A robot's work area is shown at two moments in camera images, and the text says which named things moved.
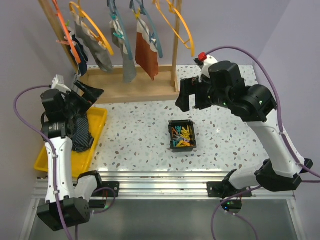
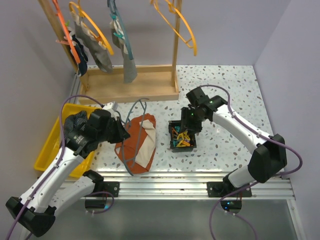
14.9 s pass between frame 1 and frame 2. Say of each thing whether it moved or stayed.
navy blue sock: stayed
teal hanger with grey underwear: stayed
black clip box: stayed
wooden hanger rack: stayed
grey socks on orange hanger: stayed
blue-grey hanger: moved
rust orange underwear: moved
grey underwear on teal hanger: stayed
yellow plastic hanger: moved
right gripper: moved
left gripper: moved
